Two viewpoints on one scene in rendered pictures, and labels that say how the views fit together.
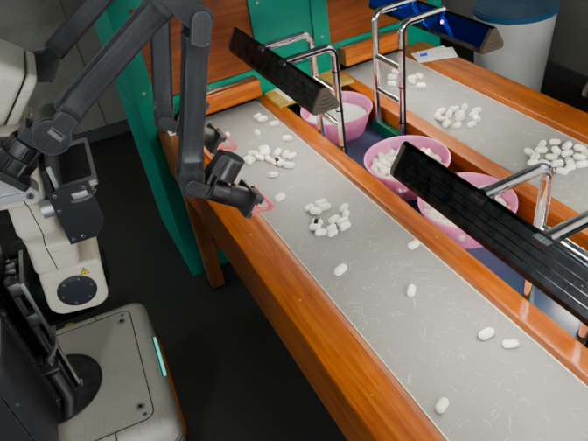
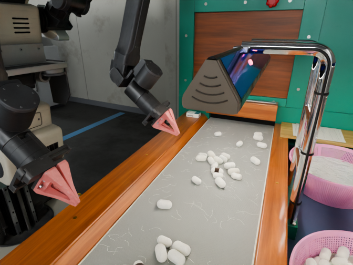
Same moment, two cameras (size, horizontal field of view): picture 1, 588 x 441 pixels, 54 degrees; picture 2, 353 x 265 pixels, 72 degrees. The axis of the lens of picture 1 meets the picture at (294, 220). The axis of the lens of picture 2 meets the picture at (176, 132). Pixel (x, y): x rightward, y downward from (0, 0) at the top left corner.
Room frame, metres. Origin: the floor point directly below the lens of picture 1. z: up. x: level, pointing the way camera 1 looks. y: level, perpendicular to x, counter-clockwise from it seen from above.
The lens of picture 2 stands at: (1.11, -0.32, 1.14)
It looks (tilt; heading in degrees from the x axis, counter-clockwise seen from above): 23 degrees down; 44
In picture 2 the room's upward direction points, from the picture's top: straight up
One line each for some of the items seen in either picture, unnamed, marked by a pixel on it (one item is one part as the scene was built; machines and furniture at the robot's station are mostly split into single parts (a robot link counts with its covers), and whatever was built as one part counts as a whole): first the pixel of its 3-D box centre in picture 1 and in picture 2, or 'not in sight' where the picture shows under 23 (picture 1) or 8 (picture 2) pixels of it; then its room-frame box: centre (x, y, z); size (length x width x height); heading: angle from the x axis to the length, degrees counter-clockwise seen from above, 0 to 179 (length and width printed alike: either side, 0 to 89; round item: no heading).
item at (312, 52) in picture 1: (306, 109); (270, 134); (1.68, -0.10, 0.90); 0.20 x 0.19 x 0.45; 21
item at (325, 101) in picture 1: (275, 64); (246, 60); (1.66, -0.02, 1.08); 0.62 x 0.08 x 0.07; 21
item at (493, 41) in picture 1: (427, 14); not in sight; (1.86, -0.55, 1.08); 0.62 x 0.08 x 0.07; 21
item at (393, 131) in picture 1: (409, 73); not in sight; (1.83, -0.47, 0.90); 0.20 x 0.19 x 0.45; 21
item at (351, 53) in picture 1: (373, 45); not in sight; (2.29, -0.44, 0.83); 0.30 x 0.06 x 0.07; 111
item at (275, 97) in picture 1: (308, 87); (326, 135); (2.12, -0.14, 0.77); 0.33 x 0.15 x 0.01; 111
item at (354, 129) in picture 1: (337, 118); (332, 175); (1.92, -0.22, 0.72); 0.27 x 0.27 x 0.10
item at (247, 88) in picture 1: (222, 96); (240, 107); (2.05, 0.19, 0.83); 0.30 x 0.06 x 0.07; 111
